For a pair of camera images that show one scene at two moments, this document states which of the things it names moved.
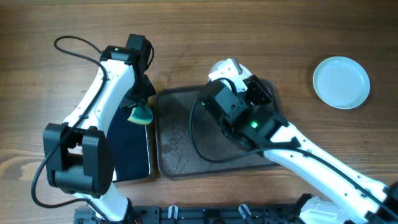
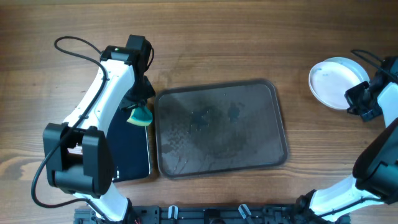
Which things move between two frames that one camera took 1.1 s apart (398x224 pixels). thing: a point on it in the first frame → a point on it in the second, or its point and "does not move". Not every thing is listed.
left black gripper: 149,91 does not move
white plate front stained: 245,73 → 329,81
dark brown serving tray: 190,140 does not move
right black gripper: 254,85 → 350,95
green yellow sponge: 141,115 does not move
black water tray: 130,147 does not move
